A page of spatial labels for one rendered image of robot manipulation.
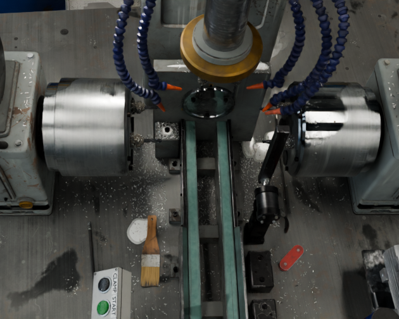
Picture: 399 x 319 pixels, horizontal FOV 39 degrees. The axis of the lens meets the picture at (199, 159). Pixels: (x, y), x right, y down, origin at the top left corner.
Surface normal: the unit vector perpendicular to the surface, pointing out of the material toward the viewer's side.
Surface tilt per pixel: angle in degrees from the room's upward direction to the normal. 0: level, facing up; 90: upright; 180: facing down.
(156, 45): 90
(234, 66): 0
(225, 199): 0
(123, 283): 57
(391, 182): 89
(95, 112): 17
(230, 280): 0
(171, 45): 90
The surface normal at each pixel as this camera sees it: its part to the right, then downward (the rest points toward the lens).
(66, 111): 0.07, -0.26
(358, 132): 0.07, 0.13
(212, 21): -0.63, 0.66
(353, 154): 0.06, 0.55
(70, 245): 0.07, -0.47
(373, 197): 0.04, 0.88
